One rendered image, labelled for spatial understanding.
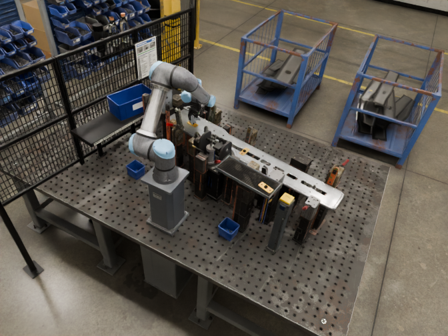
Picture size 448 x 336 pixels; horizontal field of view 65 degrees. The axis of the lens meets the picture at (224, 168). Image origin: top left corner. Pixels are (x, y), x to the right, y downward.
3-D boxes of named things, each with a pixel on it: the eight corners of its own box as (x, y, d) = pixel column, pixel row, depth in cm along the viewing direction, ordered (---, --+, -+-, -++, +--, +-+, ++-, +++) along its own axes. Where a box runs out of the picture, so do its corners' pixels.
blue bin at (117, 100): (155, 107, 271) (155, 92, 262) (121, 121, 254) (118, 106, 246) (143, 97, 279) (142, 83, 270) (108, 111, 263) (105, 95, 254)
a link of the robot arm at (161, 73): (147, 161, 193) (175, 63, 187) (123, 153, 197) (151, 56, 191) (157, 161, 205) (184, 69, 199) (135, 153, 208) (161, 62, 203)
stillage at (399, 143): (351, 99, 501) (375, 33, 436) (410, 117, 478) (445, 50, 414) (330, 145, 420) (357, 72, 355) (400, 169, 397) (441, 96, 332)
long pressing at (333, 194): (347, 192, 224) (348, 190, 223) (333, 213, 210) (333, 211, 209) (183, 109, 279) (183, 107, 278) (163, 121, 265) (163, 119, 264)
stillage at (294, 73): (269, 72, 543) (281, 8, 479) (319, 88, 518) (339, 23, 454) (233, 108, 463) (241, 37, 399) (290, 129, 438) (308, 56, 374)
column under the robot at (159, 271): (176, 299, 268) (174, 249, 223) (143, 281, 277) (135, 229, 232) (197, 268, 288) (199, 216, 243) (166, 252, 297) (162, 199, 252)
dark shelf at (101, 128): (182, 95, 291) (182, 92, 289) (91, 147, 236) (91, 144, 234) (163, 85, 300) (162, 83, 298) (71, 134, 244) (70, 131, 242)
